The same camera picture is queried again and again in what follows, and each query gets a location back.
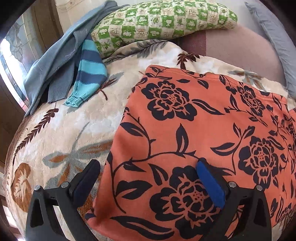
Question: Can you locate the orange floral shirt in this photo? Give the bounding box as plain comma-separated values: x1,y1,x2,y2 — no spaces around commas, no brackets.
84,65,296,241

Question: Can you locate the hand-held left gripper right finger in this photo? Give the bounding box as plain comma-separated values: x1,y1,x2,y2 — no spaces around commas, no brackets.
196,158,272,241

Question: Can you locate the pink bed sheet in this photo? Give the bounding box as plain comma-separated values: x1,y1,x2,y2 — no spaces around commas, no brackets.
172,23,286,87

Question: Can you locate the cream leaf-print blanket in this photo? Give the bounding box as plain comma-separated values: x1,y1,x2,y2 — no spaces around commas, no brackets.
5,39,289,241

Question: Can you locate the grey-blue pillow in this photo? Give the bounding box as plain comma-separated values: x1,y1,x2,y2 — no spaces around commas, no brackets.
245,1,296,99

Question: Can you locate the blue-grey sweater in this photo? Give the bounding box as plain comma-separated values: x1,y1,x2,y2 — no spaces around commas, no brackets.
23,0,130,117

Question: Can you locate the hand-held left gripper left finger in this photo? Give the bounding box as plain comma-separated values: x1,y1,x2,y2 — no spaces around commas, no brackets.
25,159,101,241

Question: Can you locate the green checkered pillow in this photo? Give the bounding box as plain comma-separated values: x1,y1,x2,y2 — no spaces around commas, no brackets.
91,0,238,58

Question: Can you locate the wooden door with stained glass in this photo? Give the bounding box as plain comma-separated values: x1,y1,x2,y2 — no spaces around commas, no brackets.
0,0,64,149

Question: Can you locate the teal striped knit garment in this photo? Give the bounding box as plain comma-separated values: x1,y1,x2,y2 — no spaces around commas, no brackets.
64,39,108,108

